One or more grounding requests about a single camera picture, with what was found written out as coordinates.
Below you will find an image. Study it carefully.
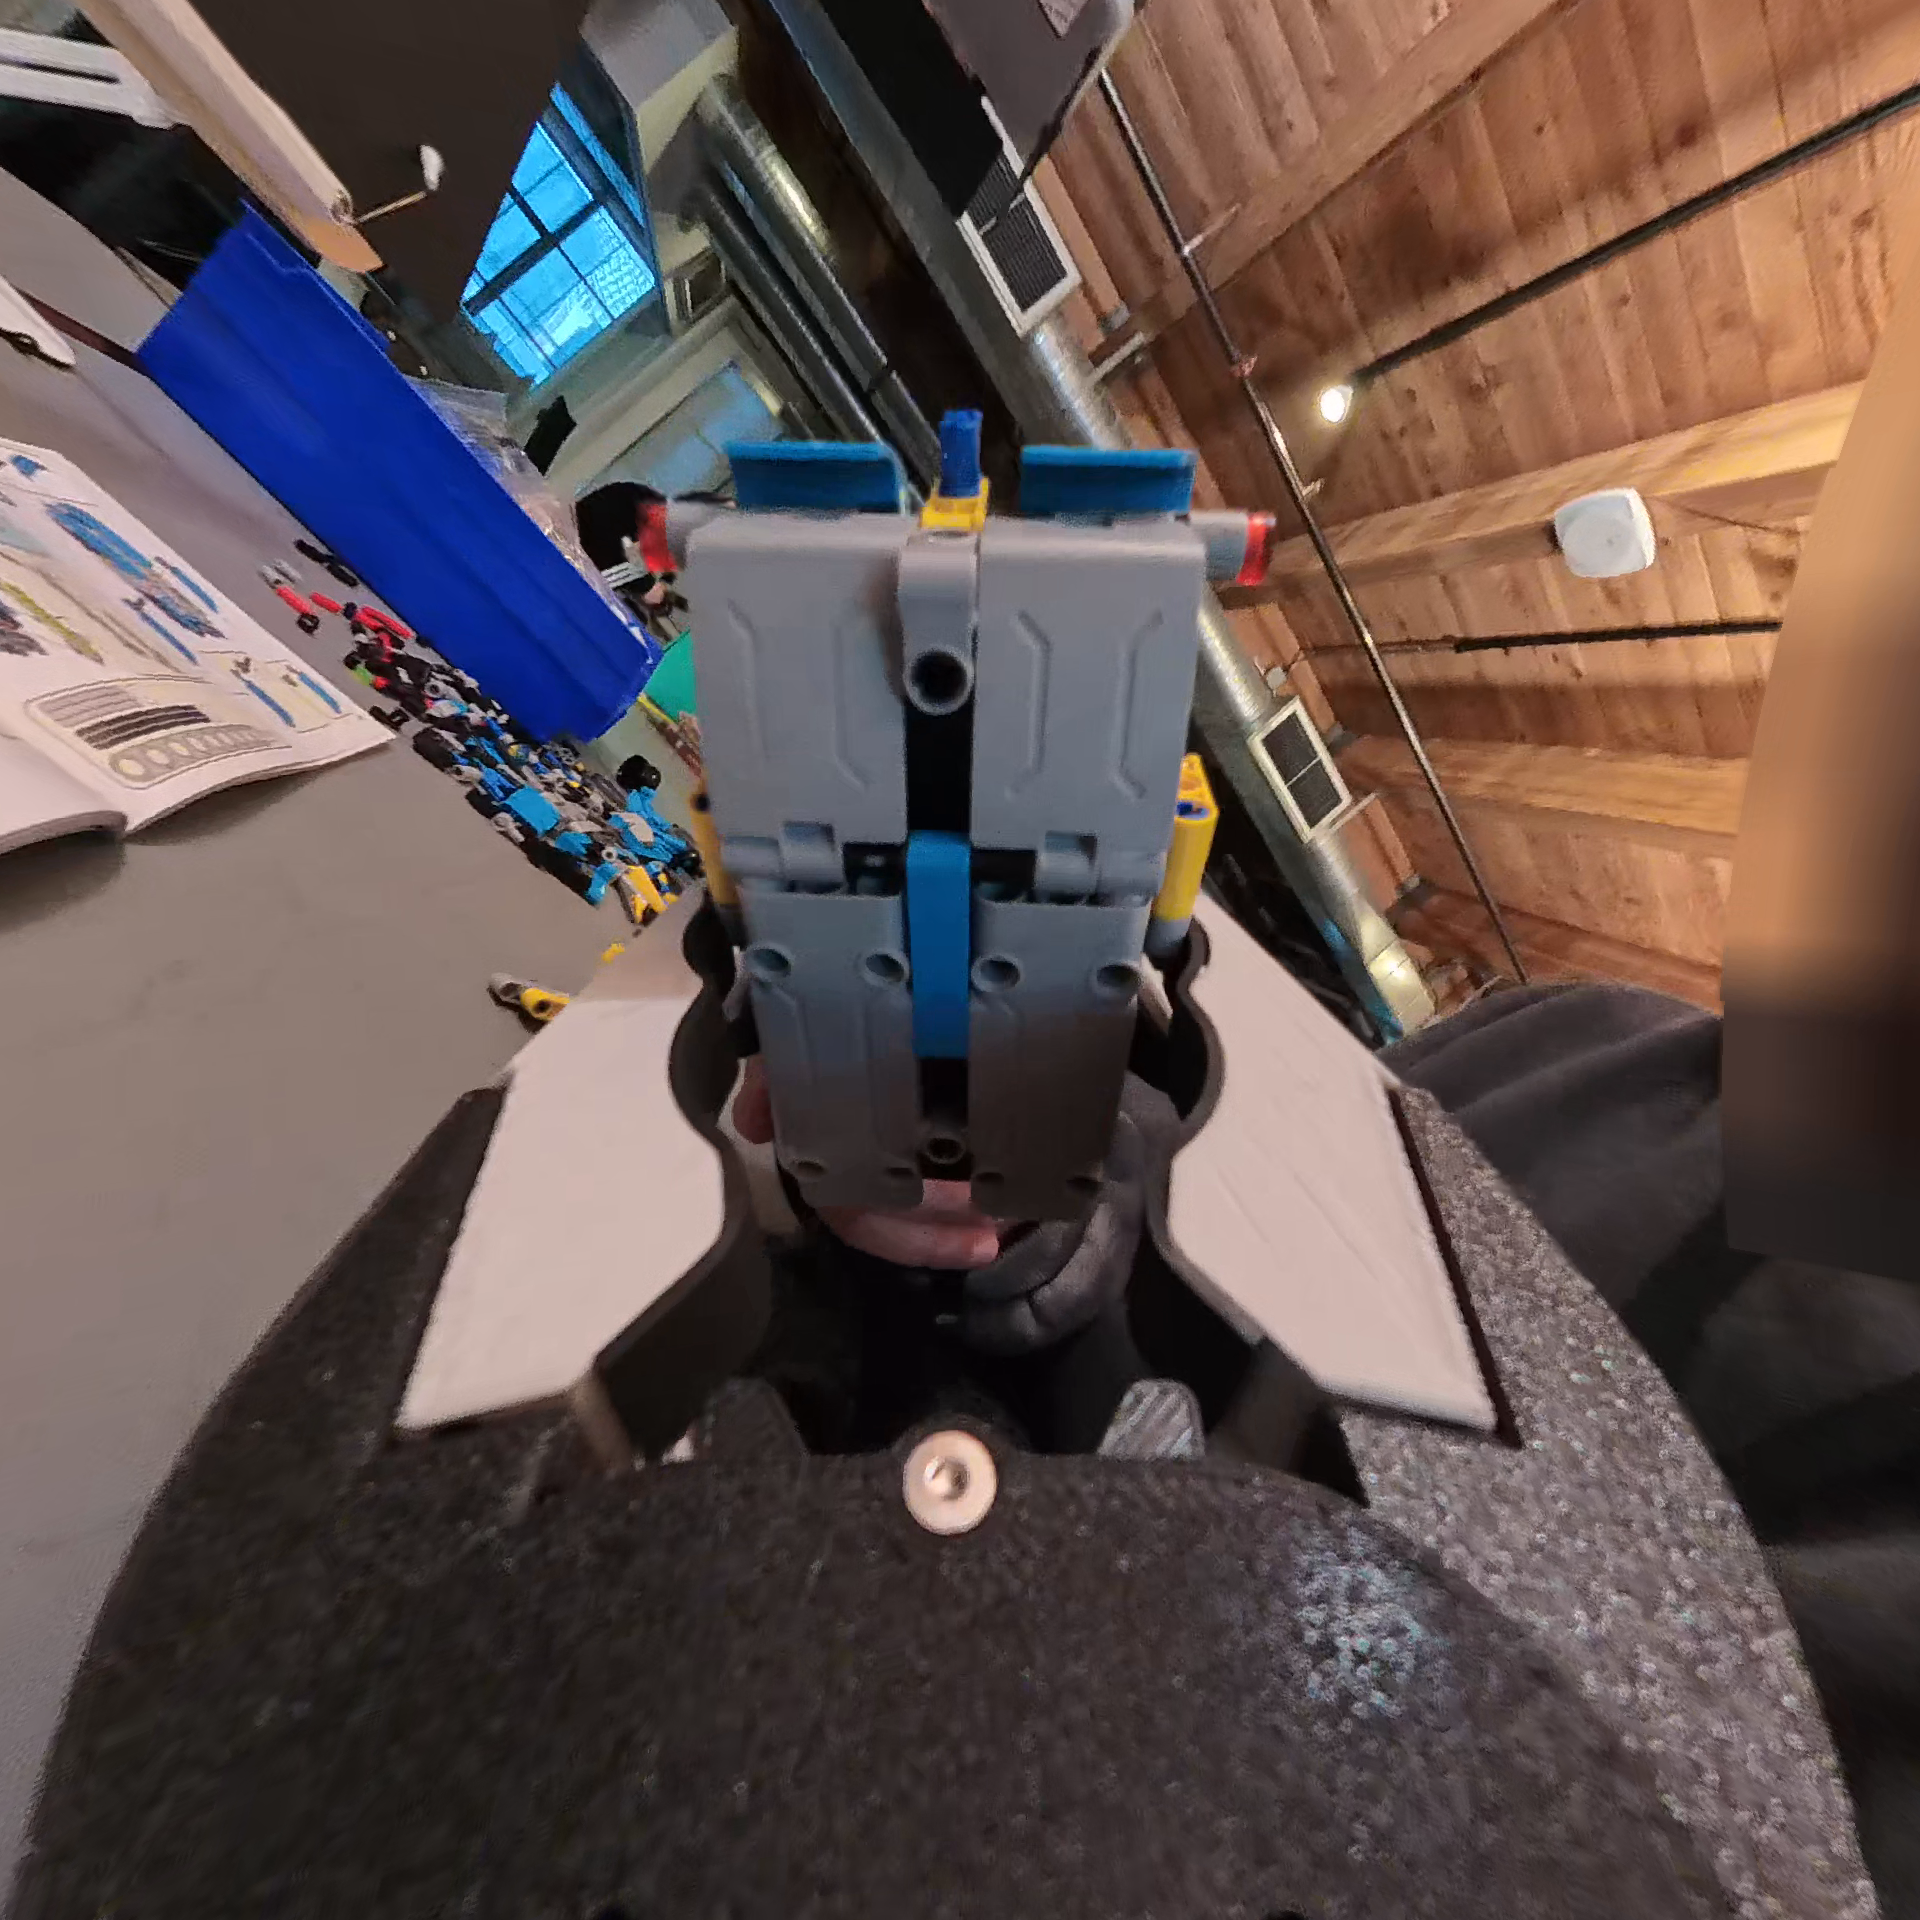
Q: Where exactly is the grey ceiling panel unit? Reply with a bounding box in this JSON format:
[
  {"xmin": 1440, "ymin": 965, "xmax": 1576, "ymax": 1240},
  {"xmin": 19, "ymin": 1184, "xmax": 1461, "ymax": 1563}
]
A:
[{"xmin": 916, "ymin": 0, "xmax": 1137, "ymax": 145}]

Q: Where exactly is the blue plastic bin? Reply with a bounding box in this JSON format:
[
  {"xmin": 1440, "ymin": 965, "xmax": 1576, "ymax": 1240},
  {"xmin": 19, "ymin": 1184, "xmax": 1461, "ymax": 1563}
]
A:
[{"xmin": 137, "ymin": 206, "xmax": 666, "ymax": 749}]

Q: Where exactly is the white ceiling sensor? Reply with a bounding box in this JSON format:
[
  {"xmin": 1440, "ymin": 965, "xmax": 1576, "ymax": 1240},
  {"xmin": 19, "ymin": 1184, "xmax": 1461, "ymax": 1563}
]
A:
[{"xmin": 1552, "ymin": 485, "xmax": 1660, "ymax": 582}]

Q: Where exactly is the dark panel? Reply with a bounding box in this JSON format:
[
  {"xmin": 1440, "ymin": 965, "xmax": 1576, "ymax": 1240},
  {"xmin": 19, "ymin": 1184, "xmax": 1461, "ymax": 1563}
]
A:
[{"xmin": 192, "ymin": 0, "xmax": 590, "ymax": 322}]

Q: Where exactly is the building instruction booklet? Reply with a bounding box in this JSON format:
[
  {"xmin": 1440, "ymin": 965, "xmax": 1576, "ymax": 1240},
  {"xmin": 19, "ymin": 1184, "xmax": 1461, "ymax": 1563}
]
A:
[{"xmin": 0, "ymin": 434, "xmax": 394, "ymax": 859}]

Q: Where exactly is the white vent grille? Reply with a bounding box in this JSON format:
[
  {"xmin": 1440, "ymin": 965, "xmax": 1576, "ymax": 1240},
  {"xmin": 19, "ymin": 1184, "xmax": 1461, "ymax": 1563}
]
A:
[
  {"xmin": 957, "ymin": 145, "xmax": 1087, "ymax": 342},
  {"xmin": 1243, "ymin": 692, "xmax": 1359, "ymax": 838}
]

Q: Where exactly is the heap of clear plastic bags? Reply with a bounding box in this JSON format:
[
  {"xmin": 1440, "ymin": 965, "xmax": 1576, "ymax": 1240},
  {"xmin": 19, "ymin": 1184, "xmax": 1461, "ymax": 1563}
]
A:
[{"xmin": 419, "ymin": 374, "xmax": 580, "ymax": 502}]

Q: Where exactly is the white laptop stand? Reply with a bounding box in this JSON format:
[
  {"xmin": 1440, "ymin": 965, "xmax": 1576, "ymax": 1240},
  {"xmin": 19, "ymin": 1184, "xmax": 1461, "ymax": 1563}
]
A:
[{"xmin": 0, "ymin": 0, "xmax": 451, "ymax": 374}]

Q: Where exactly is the black ceiling rail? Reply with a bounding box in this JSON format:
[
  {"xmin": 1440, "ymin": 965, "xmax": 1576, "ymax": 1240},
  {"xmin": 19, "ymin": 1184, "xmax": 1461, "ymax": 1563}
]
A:
[{"xmin": 1346, "ymin": 83, "xmax": 1920, "ymax": 389}]

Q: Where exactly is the pile of brick pieces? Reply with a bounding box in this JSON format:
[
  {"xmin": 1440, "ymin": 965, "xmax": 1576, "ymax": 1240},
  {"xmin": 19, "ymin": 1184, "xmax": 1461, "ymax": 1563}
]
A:
[{"xmin": 260, "ymin": 541, "xmax": 707, "ymax": 930}]

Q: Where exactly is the blue brick vehicle model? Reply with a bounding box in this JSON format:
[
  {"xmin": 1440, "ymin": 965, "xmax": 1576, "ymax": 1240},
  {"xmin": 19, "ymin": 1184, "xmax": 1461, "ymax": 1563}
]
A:
[{"xmin": 637, "ymin": 409, "xmax": 1281, "ymax": 1220}]

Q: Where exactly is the person's right hand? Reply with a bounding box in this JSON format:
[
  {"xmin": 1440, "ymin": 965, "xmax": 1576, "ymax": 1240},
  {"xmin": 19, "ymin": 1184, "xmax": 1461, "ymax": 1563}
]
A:
[{"xmin": 734, "ymin": 1051, "xmax": 1012, "ymax": 1274}]

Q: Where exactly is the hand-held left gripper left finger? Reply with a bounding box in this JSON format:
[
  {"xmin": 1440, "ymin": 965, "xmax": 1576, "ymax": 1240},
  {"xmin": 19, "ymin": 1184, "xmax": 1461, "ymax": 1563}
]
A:
[{"xmin": 401, "ymin": 900, "xmax": 779, "ymax": 1467}]

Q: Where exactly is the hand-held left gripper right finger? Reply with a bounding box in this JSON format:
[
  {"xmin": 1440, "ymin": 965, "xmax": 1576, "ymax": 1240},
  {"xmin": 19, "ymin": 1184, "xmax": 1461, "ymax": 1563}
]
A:
[{"xmin": 1137, "ymin": 900, "xmax": 1501, "ymax": 1439}]

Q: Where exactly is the grey desk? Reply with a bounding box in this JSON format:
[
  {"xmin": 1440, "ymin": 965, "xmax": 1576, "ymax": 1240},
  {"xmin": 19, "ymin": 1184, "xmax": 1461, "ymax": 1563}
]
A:
[{"xmin": 0, "ymin": 163, "xmax": 707, "ymax": 1801}]

